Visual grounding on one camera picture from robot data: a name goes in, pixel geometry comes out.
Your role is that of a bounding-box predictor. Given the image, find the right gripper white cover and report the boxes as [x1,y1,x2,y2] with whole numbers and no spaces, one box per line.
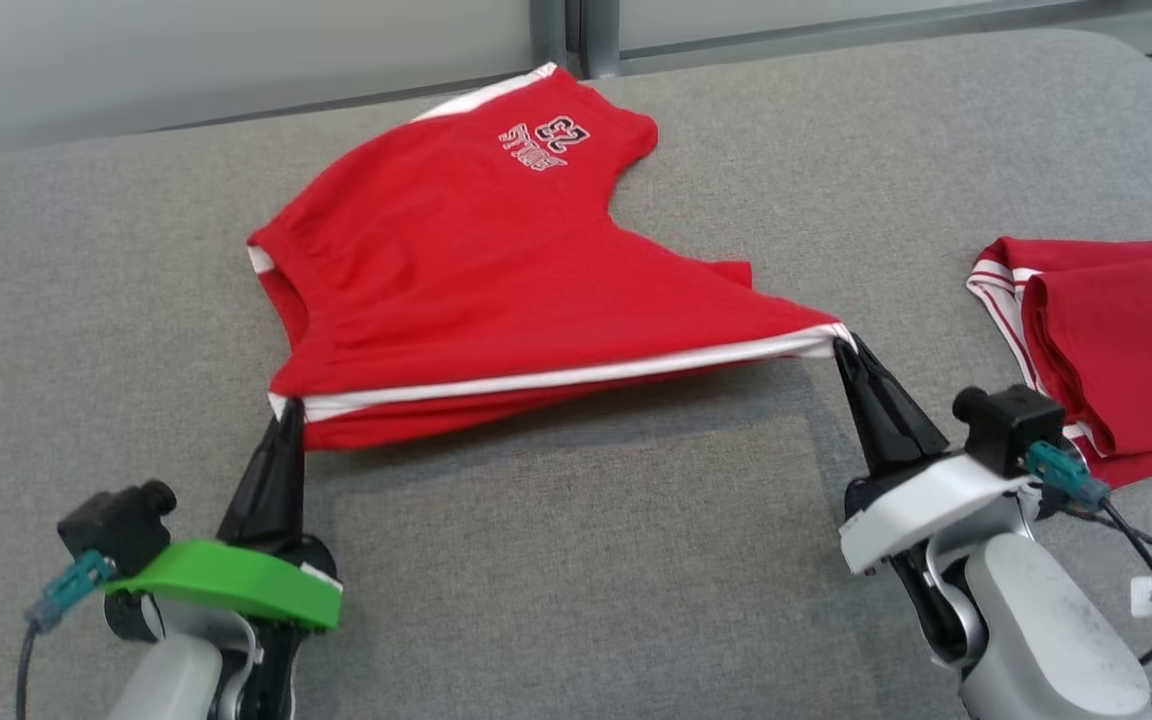
[836,338,1037,666]

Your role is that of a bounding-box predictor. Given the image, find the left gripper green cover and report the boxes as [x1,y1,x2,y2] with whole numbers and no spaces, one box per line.
[101,402,344,720]

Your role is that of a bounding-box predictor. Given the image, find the red Bulls 23 jersey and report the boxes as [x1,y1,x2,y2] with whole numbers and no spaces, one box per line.
[966,236,1152,491]

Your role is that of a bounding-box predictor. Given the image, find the red basketball shorts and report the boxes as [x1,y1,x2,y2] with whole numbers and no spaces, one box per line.
[246,62,857,453]

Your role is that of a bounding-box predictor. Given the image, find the right cable with teal plug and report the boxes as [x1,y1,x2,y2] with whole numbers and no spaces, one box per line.
[1024,440,1152,683]

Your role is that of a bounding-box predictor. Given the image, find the cable with teal plug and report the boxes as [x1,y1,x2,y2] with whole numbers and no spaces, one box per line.
[1024,440,1152,683]
[16,550,119,720]

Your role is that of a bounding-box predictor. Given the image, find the left cable with teal plug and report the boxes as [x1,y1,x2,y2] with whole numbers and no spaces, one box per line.
[16,550,119,720]

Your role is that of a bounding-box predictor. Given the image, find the grey double partition post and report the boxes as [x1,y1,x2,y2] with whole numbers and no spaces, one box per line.
[529,0,624,81]

